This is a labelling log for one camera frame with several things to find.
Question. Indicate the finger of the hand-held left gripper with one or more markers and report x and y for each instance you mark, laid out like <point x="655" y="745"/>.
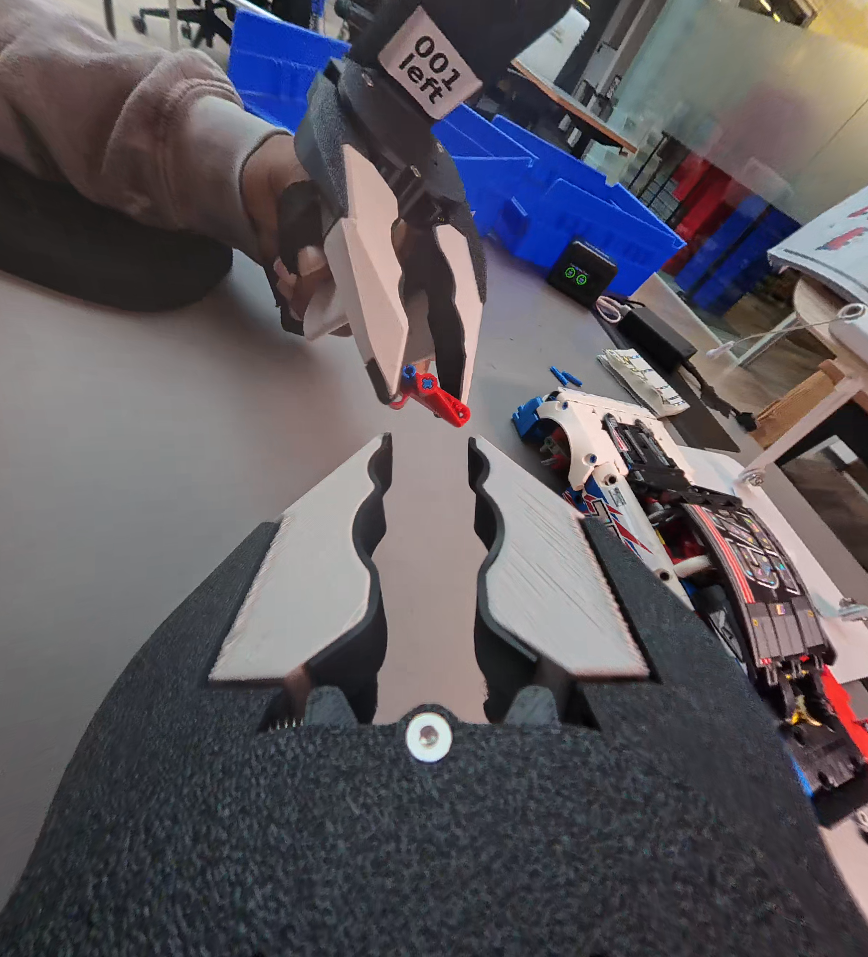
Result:
<point x="370" y="269"/>
<point x="465" y="299"/>

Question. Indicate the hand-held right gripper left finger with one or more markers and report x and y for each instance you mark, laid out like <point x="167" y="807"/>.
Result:
<point x="299" y="598"/>

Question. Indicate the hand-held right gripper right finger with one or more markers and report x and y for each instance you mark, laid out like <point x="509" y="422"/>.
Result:
<point x="553" y="598"/>

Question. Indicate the red toy beam piece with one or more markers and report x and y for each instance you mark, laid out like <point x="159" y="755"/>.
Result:
<point x="441" y="400"/>

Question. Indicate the person's left forearm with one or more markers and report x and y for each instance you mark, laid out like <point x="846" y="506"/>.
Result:
<point x="105" y="112"/>

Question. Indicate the grey desk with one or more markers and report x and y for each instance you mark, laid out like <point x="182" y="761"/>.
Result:
<point x="105" y="448"/>

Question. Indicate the person's left hand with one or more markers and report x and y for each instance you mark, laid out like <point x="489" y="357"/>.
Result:
<point x="262" y="194"/>

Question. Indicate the black power bank green display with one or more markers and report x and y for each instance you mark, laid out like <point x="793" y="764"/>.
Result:
<point x="582" y="273"/>

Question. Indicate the blue plastic storage bin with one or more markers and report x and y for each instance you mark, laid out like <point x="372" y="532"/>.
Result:
<point x="277" y="67"/>
<point x="598" y="209"/>

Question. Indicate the toy race car model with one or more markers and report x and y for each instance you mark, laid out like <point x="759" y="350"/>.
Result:
<point x="591" y="448"/>

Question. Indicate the wooden top office table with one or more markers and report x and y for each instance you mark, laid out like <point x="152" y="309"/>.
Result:
<point x="576" y="105"/>

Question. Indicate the black power adapter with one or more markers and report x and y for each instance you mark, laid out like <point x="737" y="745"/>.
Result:
<point x="654" y="333"/>

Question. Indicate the black office chair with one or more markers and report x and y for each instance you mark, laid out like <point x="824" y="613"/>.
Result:
<point x="194" y="19"/>

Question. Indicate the stack of red blue bins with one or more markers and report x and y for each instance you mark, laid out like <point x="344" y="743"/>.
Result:
<point x="733" y="239"/>

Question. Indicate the clear acrylic book stand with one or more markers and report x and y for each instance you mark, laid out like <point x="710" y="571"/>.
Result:
<point x="800" y="430"/>

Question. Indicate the black chair armrest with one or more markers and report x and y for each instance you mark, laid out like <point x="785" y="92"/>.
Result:
<point x="67" y="247"/>

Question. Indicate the metal page holder clip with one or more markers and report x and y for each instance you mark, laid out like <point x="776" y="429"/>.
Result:
<point x="849" y="312"/>

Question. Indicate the white instruction booklet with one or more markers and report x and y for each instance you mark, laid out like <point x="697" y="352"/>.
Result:
<point x="852" y="247"/>

